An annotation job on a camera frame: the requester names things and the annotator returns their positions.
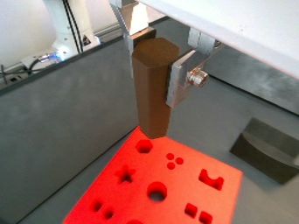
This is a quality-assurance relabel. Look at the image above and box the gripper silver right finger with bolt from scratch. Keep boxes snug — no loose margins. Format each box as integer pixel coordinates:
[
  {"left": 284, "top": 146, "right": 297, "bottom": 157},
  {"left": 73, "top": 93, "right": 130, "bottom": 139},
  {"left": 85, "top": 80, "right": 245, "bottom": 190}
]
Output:
[{"left": 165, "top": 28, "right": 224, "bottom": 108}]

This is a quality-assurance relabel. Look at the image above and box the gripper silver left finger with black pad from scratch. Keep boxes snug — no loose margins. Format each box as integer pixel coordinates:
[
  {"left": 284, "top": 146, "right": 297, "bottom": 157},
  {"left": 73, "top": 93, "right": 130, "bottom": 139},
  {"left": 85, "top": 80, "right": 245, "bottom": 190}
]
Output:
[{"left": 107, "top": 0, "right": 157, "bottom": 80}]

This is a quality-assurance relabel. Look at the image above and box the brown hexagonal prism peg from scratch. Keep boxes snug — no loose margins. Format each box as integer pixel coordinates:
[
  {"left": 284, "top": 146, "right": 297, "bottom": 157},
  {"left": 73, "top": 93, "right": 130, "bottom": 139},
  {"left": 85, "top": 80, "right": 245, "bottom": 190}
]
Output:
[{"left": 131, "top": 38, "right": 180, "bottom": 138}]

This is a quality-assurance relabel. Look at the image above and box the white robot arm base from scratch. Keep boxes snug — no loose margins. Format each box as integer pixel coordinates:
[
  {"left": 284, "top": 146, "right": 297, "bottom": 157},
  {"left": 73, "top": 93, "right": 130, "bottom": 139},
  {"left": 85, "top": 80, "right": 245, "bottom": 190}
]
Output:
[{"left": 19, "top": 0, "right": 101, "bottom": 71}]

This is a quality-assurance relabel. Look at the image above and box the black curved holder stand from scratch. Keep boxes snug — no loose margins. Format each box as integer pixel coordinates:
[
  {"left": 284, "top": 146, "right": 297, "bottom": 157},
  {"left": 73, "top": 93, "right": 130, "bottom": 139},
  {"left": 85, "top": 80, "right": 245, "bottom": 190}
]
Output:
[{"left": 229, "top": 118, "right": 299, "bottom": 185}]

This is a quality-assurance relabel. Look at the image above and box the red foam shape-sorter block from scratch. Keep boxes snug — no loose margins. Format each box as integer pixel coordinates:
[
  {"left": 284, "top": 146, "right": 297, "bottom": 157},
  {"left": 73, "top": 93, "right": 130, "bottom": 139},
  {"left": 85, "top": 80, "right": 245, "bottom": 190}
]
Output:
[{"left": 62, "top": 129, "right": 242, "bottom": 224}]

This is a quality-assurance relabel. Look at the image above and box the black cable bundle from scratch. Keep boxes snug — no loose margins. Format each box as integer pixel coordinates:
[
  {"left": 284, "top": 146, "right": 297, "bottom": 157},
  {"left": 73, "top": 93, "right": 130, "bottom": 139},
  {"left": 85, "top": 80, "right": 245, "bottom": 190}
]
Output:
[{"left": 59, "top": 0, "right": 85, "bottom": 54}]

